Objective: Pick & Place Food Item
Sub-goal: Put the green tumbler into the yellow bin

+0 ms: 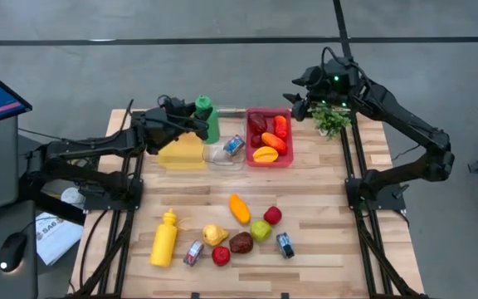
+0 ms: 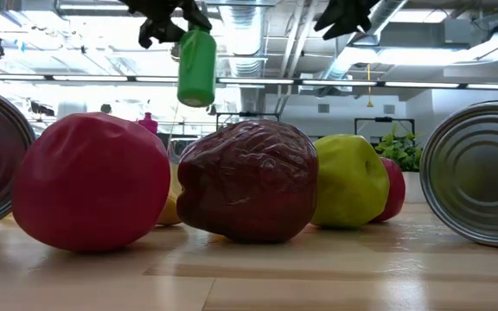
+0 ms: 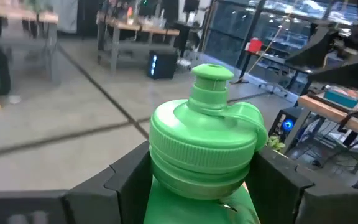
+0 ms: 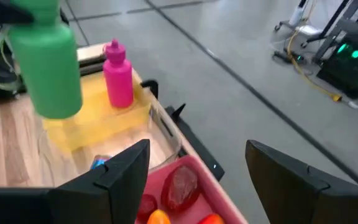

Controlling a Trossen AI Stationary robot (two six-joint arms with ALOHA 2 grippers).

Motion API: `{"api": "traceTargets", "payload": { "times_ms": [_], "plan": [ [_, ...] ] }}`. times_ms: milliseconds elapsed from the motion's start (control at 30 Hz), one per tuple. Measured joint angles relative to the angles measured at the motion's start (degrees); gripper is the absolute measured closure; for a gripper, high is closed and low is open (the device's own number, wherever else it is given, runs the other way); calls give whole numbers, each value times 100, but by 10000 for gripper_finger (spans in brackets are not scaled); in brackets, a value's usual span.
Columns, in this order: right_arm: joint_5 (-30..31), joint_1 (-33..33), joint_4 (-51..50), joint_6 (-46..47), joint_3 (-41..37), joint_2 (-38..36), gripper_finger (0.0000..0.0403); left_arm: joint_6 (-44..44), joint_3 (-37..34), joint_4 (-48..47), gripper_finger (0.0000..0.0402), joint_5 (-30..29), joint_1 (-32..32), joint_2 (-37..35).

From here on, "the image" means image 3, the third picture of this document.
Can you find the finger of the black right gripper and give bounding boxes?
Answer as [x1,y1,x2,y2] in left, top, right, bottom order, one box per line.
[285,26,339,68]
[307,41,358,95]

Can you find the black computer tower blue ring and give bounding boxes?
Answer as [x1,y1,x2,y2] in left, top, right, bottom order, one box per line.
[273,107,304,144]

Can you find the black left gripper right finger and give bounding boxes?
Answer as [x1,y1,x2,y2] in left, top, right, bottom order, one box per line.
[243,145,358,224]

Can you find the wooden workbench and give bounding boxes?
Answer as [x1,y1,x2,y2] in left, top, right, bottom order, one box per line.
[296,93,358,175]

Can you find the green plastic squeeze bottle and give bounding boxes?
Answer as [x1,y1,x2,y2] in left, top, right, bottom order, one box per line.
[143,63,270,224]

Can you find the teal box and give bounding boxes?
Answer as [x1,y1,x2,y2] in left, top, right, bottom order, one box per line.
[323,88,358,109]

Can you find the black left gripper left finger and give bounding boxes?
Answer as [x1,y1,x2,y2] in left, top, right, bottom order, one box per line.
[0,139,154,224]

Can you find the black computer tower blue lights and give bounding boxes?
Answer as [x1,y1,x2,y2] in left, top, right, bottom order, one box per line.
[147,51,179,80]

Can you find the red container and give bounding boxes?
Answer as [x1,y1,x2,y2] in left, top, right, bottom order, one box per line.
[246,37,264,54]

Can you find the wooden table grey legs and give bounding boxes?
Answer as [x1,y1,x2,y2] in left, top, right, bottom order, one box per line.
[96,15,180,72]

